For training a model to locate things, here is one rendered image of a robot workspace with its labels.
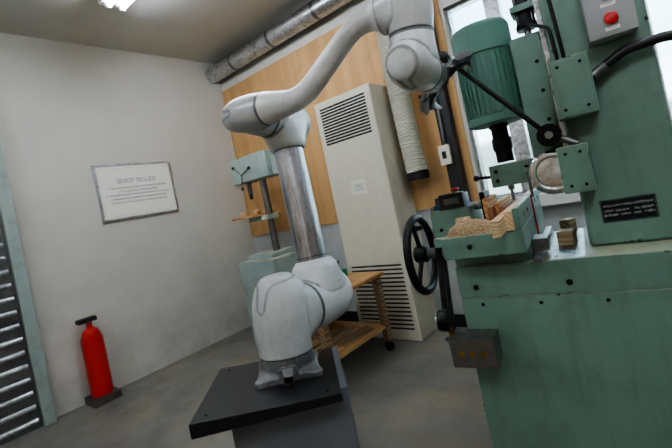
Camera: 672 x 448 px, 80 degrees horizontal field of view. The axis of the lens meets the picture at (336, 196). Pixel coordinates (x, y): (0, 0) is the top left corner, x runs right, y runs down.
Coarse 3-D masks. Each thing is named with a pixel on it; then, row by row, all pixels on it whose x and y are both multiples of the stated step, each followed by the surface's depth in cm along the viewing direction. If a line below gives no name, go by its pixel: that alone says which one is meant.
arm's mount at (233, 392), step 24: (216, 384) 114; (240, 384) 111; (312, 384) 103; (336, 384) 101; (216, 408) 98; (240, 408) 96; (264, 408) 94; (288, 408) 94; (312, 408) 94; (192, 432) 92; (216, 432) 92
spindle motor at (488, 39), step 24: (480, 24) 120; (504, 24) 121; (456, 48) 127; (480, 48) 121; (504, 48) 120; (480, 72) 122; (504, 72) 120; (480, 96) 123; (504, 96) 120; (480, 120) 123; (504, 120) 121
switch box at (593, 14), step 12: (588, 0) 99; (600, 0) 98; (624, 0) 96; (588, 12) 99; (600, 12) 98; (624, 12) 96; (588, 24) 100; (600, 24) 98; (612, 24) 97; (624, 24) 96; (636, 24) 95; (588, 36) 101; (600, 36) 99; (612, 36) 99
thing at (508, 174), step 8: (520, 160) 123; (528, 160) 122; (496, 168) 127; (504, 168) 126; (512, 168) 124; (520, 168) 123; (496, 176) 127; (504, 176) 126; (512, 176) 125; (520, 176) 123; (496, 184) 127; (504, 184) 126; (512, 184) 125
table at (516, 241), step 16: (528, 224) 113; (448, 240) 111; (464, 240) 109; (480, 240) 106; (496, 240) 104; (512, 240) 102; (528, 240) 107; (448, 256) 111; (464, 256) 109; (480, 256) 107
